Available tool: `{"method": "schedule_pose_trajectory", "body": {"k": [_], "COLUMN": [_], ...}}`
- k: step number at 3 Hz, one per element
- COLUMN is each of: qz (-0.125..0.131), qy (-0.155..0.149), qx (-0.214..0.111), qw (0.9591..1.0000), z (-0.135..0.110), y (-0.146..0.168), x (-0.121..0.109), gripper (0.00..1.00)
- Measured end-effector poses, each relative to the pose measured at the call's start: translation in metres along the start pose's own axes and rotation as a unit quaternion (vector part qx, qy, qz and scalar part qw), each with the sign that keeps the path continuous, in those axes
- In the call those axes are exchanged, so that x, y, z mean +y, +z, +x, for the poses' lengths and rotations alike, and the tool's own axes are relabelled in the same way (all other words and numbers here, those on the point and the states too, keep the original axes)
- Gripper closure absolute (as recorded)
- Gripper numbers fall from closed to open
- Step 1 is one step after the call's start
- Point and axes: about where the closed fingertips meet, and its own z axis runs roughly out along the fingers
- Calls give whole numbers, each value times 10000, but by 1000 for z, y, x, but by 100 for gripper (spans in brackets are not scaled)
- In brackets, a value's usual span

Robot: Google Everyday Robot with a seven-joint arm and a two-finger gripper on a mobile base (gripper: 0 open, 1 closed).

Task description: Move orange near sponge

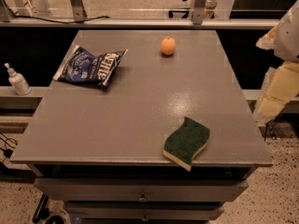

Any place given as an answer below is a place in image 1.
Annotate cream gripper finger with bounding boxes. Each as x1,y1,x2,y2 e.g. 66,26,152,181
253,62,299,125
256,26,277,50

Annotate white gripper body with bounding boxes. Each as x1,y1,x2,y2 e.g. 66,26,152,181
274,0,299,62

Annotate orange fruit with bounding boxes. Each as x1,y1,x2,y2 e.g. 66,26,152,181
161,36,177,55

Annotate green and yellow sponge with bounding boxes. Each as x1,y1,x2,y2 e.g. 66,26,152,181
164,117,210,172

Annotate blue chip bag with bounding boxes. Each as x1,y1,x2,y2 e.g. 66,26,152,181
53,45,127,88

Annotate grey lower drawer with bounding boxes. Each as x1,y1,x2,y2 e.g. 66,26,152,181
64,202,224,221

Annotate grey drawer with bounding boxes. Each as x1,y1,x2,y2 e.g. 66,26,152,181
64,202,224,221
35,178,248,203

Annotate grey upper drawer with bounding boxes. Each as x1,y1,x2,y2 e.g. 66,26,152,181
35,178,248,203

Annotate white pump bottle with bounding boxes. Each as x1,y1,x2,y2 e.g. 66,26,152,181
5,63,31,95

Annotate metal frame leg right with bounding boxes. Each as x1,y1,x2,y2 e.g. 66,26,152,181
191,0,206,25

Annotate metal frame leg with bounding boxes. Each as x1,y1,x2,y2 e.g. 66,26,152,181
191,0,206,25
70,0,87,22

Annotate metal frame leg left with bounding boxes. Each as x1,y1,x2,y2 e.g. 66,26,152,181
70,0,87,22

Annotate black cable on shelf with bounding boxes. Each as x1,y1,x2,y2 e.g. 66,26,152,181
12,14,110,24

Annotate black cables on floor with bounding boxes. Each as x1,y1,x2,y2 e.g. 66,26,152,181
0,133,19,163

